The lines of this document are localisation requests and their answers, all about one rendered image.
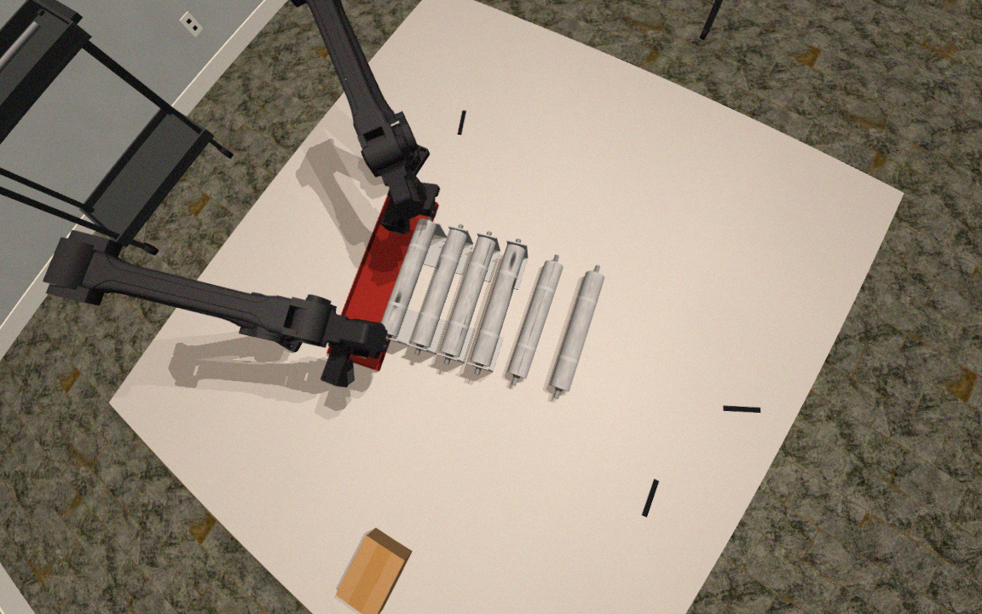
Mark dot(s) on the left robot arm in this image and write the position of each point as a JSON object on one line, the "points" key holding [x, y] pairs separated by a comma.
{"points": [[389, 154]]}

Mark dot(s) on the red scrap tray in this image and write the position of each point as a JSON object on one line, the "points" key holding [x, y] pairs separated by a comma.
{"points": [[375, 279]]}

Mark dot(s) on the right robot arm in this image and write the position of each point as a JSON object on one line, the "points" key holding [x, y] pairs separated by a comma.
{"points": [[261, 316]]}

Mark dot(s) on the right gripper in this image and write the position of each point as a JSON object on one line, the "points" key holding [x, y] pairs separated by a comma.
{"points": [[376, 355]]}

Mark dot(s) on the brown cardboard box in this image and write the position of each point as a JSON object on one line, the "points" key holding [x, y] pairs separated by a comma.
{"points": [[373, 573]]}

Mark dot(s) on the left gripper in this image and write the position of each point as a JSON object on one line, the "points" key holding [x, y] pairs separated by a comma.
{"points": [[432, 191]]}

